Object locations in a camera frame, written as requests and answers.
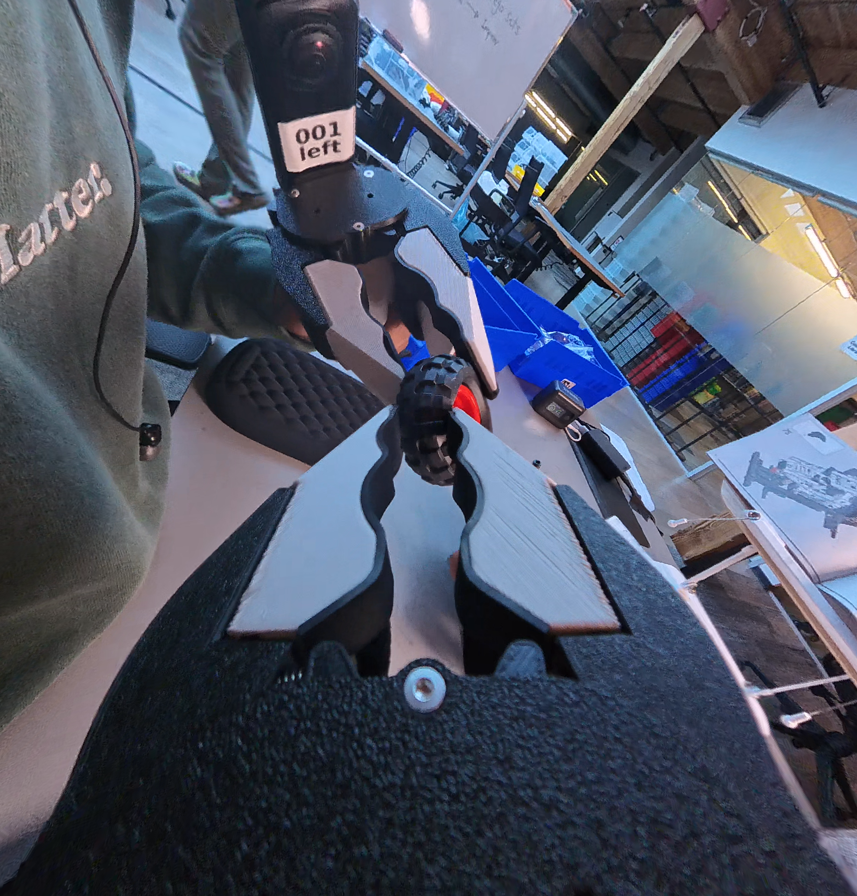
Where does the small black device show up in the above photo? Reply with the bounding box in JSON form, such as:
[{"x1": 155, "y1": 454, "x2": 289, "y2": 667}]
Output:
[{"x1": 531, "y1": 381, "x2": 586, "y2": 429}]

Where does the whiteboard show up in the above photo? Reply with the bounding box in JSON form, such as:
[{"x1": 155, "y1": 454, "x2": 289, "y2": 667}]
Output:
[{"x1": 359, "y1": 0, "x2": 578, "y2": 141}]

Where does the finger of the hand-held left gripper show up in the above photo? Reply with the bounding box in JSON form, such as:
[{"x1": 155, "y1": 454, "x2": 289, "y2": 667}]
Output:
[
  {"x1": 311, "y1": 261, "x2": 410, "y2": 410},
  {"x1": 373, "y1": 229, "x2": 501, "y2": 399}
]

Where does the wooden beam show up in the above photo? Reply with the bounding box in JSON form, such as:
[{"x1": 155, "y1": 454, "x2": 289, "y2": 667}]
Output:
[{"x1": 541, "y1": 12, "x2": 712, "y2": 214}]

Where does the blue plastic bin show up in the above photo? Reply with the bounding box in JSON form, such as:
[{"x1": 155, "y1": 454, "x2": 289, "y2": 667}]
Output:
[{"x1": 464, "y1": 257, "x2": 630, "y2": 410}]

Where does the person's left forearm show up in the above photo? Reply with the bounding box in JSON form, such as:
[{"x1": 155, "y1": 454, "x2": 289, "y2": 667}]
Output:
[{"x1": 132, "y1": 140, "x2": 317, "y2": 345}]

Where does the lego instruction booklet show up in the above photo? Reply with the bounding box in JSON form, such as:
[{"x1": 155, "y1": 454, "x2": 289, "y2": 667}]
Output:
[{"x1": 709, "y1": 413, "x2": 857, "y2": 645}]

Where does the black hoodie drawstring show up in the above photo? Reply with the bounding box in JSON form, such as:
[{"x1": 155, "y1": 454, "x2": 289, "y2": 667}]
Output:
[{"x1": 65, "y1": 0, "x2": 165, "y2": 463}]

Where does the black office chair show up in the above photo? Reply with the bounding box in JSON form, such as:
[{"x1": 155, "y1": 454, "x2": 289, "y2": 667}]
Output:
[{"x1": 464, "y1": 154, "x2": 555, "y2": 281}]

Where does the black lego wheel red hub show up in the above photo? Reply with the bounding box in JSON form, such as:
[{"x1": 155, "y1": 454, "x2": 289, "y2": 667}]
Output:
[{"x1": 397, "y1": 355, "x2": 483, "y2": 487}]

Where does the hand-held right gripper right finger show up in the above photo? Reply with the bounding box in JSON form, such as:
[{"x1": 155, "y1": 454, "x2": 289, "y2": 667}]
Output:
[{"x1": 450, "y1": 409, "x2": 623, "y2": 666}]

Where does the black quilted chair armrest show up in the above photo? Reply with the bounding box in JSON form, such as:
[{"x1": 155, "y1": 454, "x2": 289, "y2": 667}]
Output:
[{"x1": 202, "y1": 336, "x2": 387, "y2": 466}]

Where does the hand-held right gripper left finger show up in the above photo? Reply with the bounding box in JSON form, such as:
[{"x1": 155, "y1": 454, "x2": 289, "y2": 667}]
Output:
[{"x1": 227, "y1": 406, "x2": 401, "y2": 659}]

